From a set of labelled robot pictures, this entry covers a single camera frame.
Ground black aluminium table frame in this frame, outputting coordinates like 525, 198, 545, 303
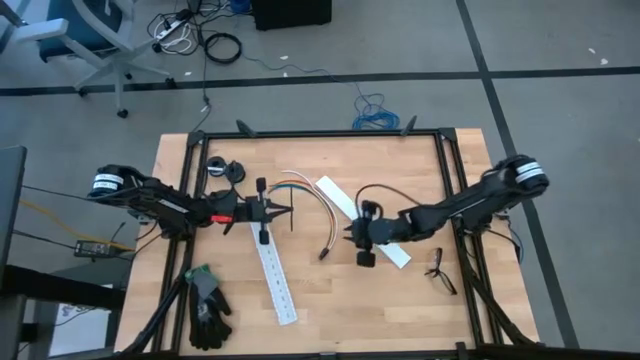
117, 118, 546, 360

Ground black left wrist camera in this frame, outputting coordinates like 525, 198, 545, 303
209, 189, 241, 224

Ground black work glove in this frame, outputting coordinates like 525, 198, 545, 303
184, 264, 224, 324
188, 292, 234, 352

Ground white perforated strip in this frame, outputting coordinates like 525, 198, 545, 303
314, 174, 413, 270

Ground white wire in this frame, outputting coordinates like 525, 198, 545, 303
281, 169, 340, 250

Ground black coiled cable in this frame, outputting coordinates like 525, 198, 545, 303
203, 32, 244, 65

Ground white slotted cable raceway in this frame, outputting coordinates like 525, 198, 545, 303
249, 222, 300, 327

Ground white blue office chair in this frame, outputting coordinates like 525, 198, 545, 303
13, 0, 179, 120

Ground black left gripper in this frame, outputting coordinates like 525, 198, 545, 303
238, 177, 294, 246

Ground grey wire spool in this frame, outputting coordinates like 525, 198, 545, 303
205, 155, 228, 177

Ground black side desk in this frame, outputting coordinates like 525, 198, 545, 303
0, 144, 127, 360

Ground white power strip with cables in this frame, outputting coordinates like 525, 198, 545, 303
153, 22, 195, 55

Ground black power adapter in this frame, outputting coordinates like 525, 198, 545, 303
73, 239, 112, 259

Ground blue wire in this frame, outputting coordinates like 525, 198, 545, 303
268, 183, 314, 196

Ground black eyeglasses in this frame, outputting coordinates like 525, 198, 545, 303
423, 247, 459, 296

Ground yellow floor cable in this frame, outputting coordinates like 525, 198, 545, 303
19, 198, 136, 252

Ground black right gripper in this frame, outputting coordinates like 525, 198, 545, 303
343, 217, 404, 269

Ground black floor cable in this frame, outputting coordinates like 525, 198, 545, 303
192, 19, 214, 134

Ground blue floor cable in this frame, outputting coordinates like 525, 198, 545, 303
239, 52, 401, 132

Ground red wire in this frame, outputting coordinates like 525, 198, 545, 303
278, 178, 336, 250

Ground black floor cabinet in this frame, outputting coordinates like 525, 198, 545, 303
249, 0, 334, 32

